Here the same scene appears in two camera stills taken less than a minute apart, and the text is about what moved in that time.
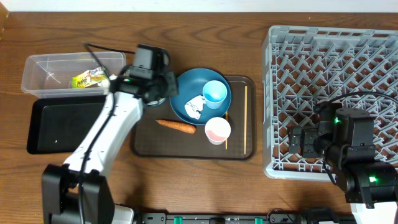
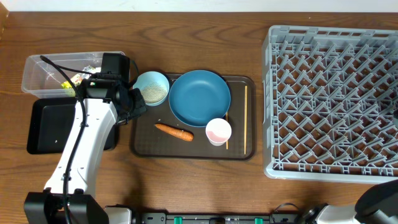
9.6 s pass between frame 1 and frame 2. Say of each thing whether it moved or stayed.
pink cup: stayed
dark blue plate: stayed
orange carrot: moved
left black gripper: moved
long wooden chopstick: stayed
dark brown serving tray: stayed
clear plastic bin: stayed
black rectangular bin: stayed
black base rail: stayed
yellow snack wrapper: moved
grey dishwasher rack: stayed
